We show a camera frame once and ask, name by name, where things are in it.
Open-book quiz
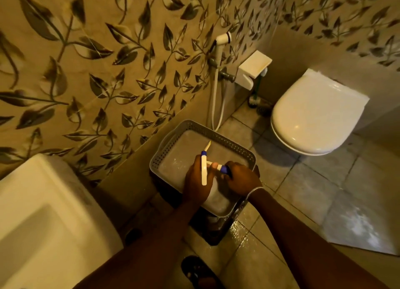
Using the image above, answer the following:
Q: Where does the metal wall valve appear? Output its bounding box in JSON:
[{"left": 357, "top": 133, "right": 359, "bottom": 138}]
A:
[{"left": 208, "top": 58, "right": 237, "bottom": 82}]

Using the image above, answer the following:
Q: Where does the black sandal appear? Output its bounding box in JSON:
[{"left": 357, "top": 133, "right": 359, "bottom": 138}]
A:
[{"left": 181, "top": 256, "right": 226, "bottom": 289}]

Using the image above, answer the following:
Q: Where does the toilet brush with green handle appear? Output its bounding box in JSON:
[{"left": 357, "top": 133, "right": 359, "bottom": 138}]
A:
[{"left": 248, "top": 68, "right": 273, "bottom": 117}]

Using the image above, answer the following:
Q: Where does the person's left forearm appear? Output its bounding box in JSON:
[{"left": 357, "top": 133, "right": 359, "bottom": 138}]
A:
[{"left": 73, "top": 198, "right": 207, "bottom": 289}]

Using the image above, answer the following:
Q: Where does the white toilet paper holder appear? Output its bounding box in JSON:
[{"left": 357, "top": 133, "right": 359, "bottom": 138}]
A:
[{"left": 235, "top": 50, "right": 273, "bottom": 91}]

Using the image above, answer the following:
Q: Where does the white ceramic sink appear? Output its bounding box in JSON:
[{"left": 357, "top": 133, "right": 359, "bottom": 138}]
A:
[{"left": 0, "top": 153, "right": 124, "bottom": 289}]

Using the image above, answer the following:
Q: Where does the silver bracelet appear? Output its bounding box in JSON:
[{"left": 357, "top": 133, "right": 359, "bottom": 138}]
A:
[{"left": 245, "top": 186, "right": 265, "bottom": 202}]

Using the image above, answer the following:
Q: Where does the person's right forearm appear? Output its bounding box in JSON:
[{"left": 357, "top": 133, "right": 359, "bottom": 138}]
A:
[{"left": 247, "top": 189, "right": 390, "bottom": 289}]

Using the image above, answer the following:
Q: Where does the white bidet hose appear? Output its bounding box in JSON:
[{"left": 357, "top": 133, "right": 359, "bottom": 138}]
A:
[{"left": 211, "top": 67, "right": 227, "bottom": 132}]

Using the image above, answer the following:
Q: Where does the white toothbrush with blue band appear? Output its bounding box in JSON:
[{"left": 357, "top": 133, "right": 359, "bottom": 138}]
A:
[{"left": 201, "top": 141, "right": 212, "bottom": 186}]

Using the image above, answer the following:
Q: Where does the grey perforated plastic tray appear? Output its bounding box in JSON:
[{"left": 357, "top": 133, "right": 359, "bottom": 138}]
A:
[{"left": 149, "top": 120, "right": 257, "bottom": 218}]

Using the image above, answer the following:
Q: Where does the person's left hand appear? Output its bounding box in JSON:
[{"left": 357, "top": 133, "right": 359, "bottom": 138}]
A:
[{"left": 182, "top": 154, "right": 219, "bottom": 205}]

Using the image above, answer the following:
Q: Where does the white bidet sprayer head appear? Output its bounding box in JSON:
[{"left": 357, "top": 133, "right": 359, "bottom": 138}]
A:
[{"left": 209, "top": 31, "right": 233, "bottom": 62}]

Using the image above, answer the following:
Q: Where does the person's right hand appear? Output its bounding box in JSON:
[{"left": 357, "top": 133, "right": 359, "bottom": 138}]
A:
[{"left": 223, "top": 161, "right": 263, "bottom": 199}]

